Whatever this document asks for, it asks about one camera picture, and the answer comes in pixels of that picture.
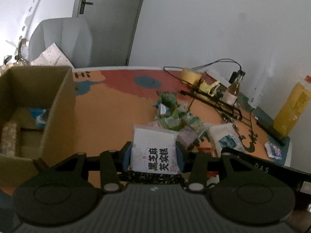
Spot grey door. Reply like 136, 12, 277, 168
73, 0, 143, 67

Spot green snack packet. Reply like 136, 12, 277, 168
157, 91, 178, 107

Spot white sesame snack packet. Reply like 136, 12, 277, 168
130, 125, 180, 175

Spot yellow plastic bag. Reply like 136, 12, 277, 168
273, 78, 310, 137

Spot pink snack packet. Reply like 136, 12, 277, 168
177, 128, 200, 149

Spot small blue white packet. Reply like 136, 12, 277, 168
264, 142, 283, 160

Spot yellow toy figure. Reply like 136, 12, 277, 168
199, 81, 220, 97

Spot black power adapter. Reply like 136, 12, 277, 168
229, 71, 239, 84

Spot black flat box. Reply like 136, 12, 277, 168
257, 118, 286, 146

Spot grey armchair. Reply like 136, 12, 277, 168
28, 17, 93, 68

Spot black cable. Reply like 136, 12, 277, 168
163, 58, 258, 136

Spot black door handle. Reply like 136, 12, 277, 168
79, 0, 93, 15

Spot blue white snack packet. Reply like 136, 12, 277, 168
154, 103, 170, 116

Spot white power strip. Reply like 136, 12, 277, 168
206, 69, 230, 87

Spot white perforated board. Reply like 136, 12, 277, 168
3, 0, 41, 59

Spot white snack bag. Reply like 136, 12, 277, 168
208, 123, 246, 157

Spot yellow tape roll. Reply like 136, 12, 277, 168
180, 68, 201, 86

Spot black wire stand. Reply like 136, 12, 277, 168
179, 88, 243, 120

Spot blue snack packet in box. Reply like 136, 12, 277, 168
29, 108, 48, 128

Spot white dotted cushion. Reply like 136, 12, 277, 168
31, 43, 74, 68

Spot brown glass bottle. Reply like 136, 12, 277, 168
221, 70, 245, 106

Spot brown cardboard box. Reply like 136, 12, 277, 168
1, 66, 75, 187

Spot colourful printed table mat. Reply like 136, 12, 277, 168
0, 67, 291, 196

